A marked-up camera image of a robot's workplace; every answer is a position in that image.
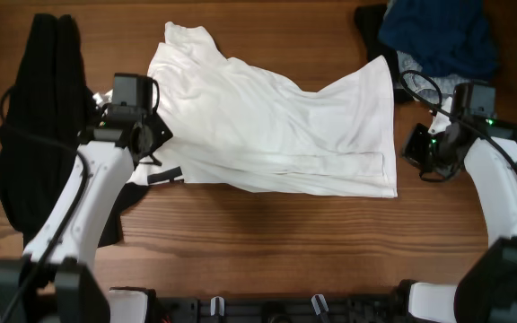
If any black garment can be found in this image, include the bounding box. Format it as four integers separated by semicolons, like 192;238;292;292
354;4;413;104
0;12;152;249

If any dark blue garment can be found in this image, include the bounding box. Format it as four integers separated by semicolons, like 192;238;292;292
378;0;498;80

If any light grey garment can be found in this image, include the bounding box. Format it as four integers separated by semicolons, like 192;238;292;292
397;51;470;103

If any white rail clip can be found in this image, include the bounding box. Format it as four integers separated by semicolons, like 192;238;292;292
210;296;225;317
311;294;330;323

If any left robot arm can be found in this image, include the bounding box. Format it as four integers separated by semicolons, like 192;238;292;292
0;73;173;323

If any white t-shirt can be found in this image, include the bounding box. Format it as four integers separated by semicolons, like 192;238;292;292
130;22;397;198

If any black garment at top right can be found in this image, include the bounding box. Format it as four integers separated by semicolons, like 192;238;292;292
354;4;413;104

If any black garment on left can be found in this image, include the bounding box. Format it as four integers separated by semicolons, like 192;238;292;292
0;12;152;249

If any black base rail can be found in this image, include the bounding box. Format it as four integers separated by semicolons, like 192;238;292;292
159;294;409;323

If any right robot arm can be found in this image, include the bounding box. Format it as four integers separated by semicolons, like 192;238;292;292
402;83;517;322

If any left white rail clip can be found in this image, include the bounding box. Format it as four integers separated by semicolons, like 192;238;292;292
210;296;225;317

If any right white rail clip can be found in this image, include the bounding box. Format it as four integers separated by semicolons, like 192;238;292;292
311;294;330;323

